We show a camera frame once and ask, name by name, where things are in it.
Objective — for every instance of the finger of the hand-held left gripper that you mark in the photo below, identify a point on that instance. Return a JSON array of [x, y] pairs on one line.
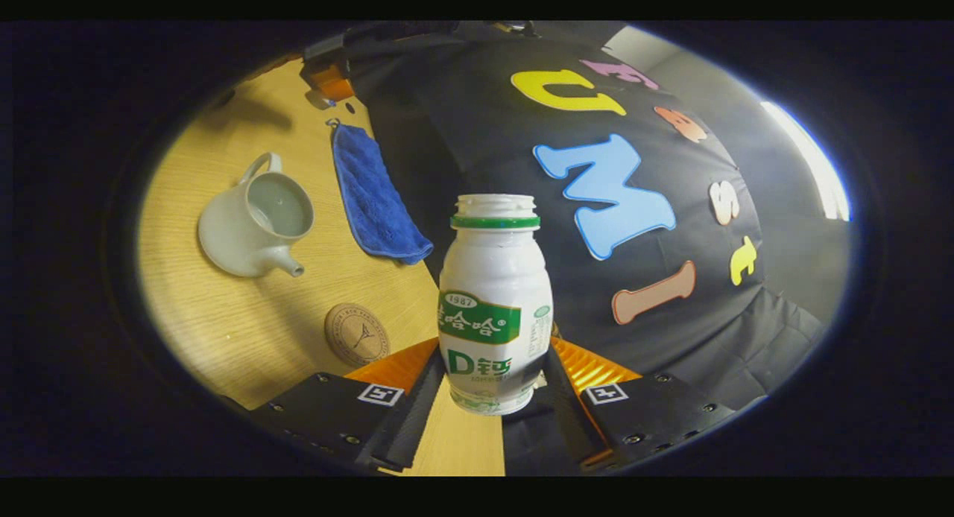
[[333, 83]]

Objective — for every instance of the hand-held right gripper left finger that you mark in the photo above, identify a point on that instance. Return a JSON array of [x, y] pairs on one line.
[[402, 420]]

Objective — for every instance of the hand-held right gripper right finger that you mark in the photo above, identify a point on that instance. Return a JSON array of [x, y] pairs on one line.
[[581, 420]]

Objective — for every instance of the round cork coaster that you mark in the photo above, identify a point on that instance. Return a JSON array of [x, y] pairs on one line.
[[356, 334]]

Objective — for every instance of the white green-label water bottle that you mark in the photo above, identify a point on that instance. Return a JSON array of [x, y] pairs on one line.
[[492, 278]]

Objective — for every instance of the white teacup with spout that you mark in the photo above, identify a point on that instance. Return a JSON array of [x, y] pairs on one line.
[[238, 234]]

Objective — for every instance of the blue towel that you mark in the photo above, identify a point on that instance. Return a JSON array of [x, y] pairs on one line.
[[373, 197]]

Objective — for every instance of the black backdrop cloth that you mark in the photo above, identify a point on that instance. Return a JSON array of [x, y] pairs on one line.
[[484, 129]]

